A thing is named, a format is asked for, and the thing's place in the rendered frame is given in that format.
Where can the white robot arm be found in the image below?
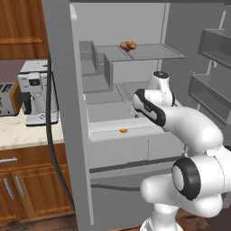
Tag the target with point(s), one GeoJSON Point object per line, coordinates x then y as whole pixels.
{"type": "Point", "coordinates": [195, 132]}

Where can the wide white fridge drawer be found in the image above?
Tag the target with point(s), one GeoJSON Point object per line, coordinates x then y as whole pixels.
{"type": "Point", "coordinates": [117, 150]}

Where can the grey stepped fridge shelf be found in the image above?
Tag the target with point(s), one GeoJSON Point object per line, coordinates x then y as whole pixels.
{"type": "Point", "coordinates": [96, 78]}

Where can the narrow white fridge drawer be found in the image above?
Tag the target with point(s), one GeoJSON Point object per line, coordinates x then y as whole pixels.
{"type": "Point", "coordinates": [164, 147]}

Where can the glass fridge shelf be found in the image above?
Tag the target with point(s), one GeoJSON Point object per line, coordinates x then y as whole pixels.
{"type": "Point", "coordinates": [150, 51]}

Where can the grey freezer drawer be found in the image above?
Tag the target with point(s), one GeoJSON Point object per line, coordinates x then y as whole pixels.
{"type": "Point", "coordinates": [117, 204]}

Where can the grey fridge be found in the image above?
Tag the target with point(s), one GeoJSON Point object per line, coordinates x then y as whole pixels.
{"type": "Point", "coordinates": [120, 24]}

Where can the wooden drawer front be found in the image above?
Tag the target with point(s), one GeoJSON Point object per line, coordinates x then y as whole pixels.
{"type": "Point", "coordinates": [33, 159]}

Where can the grey fridge door with bins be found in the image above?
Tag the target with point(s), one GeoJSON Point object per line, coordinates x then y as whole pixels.
{"type": "Point", "coordinates": [186, 36]}

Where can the orange food piece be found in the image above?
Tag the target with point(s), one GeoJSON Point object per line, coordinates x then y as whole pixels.
{"type": "Point", "coordinates": [123, 131]}

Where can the brown bread roll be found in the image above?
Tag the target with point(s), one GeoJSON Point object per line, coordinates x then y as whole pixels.
{"type": "Point", "coordinates": [128, 45]}

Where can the white coffee machine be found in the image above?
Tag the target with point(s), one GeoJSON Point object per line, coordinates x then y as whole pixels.
{"type": "Point", "coordinates": [37, 90]}

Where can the large grey door bin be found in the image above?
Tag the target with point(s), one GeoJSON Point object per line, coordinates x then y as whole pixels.
{"type": "Point", "coordinates": [210, 90]}

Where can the wide wooden cupboard door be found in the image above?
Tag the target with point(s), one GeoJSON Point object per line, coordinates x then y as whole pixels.
{"type": "Point", "coordinates": [45, 192]}

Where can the silver toaster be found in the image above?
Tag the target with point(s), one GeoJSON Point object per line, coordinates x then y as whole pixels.
{"type": "Point", "coordinates": [7, 99]}

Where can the small grey door bin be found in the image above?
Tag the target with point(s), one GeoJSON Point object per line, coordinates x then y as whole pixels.
{"type": "Point", "coordinates": [215, 45]}

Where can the narrow wooden cupboard door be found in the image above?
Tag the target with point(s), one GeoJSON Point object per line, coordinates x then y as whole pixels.
{"type": "Point", "coordinates": [4, 207]}

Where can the wooden wall cupboard door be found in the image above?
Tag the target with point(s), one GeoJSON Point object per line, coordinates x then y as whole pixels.
{"type": "Point", "coordinates": [21, 27]}

